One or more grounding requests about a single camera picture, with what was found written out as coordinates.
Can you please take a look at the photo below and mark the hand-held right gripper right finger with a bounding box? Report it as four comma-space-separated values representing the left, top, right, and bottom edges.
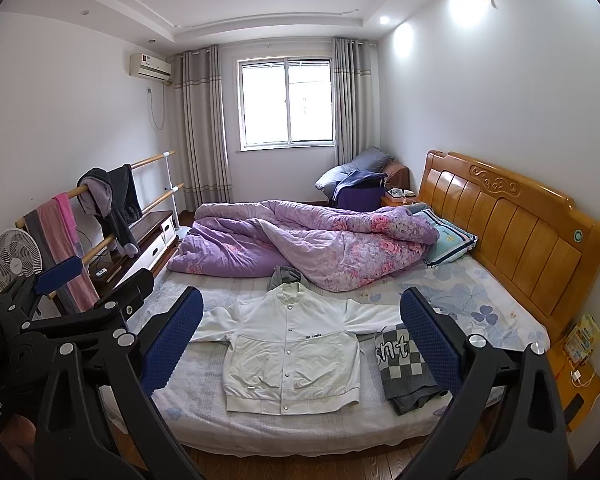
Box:
400, 288, 568, 480

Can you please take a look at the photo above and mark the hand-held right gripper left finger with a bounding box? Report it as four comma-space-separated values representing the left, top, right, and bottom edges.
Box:
34, 286, 204, 480

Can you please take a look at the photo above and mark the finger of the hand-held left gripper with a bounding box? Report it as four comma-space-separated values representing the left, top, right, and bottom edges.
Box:
0, 256, 83, 329
22, 268, 156, 356

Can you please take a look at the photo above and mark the grey white checkered cardigan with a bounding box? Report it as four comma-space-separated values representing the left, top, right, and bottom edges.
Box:
374, 324, 454, 415

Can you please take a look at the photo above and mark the white snap-button jacket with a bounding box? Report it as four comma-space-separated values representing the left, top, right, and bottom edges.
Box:
190, 282, 407, 416

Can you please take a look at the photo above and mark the grey pink striped towel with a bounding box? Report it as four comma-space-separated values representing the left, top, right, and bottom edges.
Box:
22, 199, 101, 314

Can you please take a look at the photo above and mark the white electric fan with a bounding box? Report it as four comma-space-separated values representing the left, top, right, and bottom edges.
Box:
0, 230, 44, 294

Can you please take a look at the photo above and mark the bright pink cloth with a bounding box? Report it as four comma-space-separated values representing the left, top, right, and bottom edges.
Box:
54, 192, 84, 262

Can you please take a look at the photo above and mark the bed with floral sheet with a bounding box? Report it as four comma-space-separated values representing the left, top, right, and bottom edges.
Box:
97, 255, 552, 448

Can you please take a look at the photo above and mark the white dark-topped tv cabinet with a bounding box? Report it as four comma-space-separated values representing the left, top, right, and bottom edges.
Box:
87, 211, 177, 287

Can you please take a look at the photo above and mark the lavender grey garment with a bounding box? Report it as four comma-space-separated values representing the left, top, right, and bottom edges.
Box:
77, 180, 114, 217

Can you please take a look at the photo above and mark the dark hanging jacket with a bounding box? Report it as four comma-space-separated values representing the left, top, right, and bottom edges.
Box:
77, 164, 144, 257

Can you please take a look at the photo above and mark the blue striped pillow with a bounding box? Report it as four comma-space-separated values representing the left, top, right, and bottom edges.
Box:
412, 209, 479, 267

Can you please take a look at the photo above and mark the purple floral quilt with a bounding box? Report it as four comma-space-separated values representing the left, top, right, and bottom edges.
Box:
169, 200, 441, 294

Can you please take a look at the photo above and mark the grey hooded garment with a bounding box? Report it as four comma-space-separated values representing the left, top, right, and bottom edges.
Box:
266, 265, 309, 292

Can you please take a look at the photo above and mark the wooden bed headboard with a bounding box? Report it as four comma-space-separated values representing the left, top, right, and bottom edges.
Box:
419, 150, 600, 342

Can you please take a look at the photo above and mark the wooden bedside table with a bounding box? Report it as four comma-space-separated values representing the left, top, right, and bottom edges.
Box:
545, 339, 600, 432

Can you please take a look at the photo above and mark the small wooden nightstand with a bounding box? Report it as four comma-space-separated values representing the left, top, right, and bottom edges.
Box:
380, 189, 421, 209

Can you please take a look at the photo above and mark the wooden barre rack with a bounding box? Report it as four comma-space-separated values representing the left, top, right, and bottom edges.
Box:
15, 150, 182, 307

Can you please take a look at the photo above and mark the yellow packet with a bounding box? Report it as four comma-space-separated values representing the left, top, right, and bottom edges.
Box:
565, 312, 600, 366

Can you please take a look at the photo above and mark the black phone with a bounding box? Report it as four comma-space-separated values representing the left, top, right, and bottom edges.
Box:
564, 395, 584, 424

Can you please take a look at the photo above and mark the brown armchair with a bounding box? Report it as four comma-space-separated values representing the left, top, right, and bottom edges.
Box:
384, 162, 411, 194

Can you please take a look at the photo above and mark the dark blue cloth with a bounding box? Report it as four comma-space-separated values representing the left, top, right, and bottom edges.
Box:
332, 170, 388, 201

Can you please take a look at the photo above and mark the grey beige curtain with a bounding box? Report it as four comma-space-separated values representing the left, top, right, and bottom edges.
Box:
331, 37, 381, 167
174, 46, 234, 211

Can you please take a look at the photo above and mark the window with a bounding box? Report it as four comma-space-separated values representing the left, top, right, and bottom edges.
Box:
236, 57, 337, 154

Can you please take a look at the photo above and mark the air conditioner cable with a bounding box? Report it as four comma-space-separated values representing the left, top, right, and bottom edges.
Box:
147, 88, 167, 131

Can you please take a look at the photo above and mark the white wall air conditioner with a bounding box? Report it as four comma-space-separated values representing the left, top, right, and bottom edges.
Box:
129, 52, 174, 84

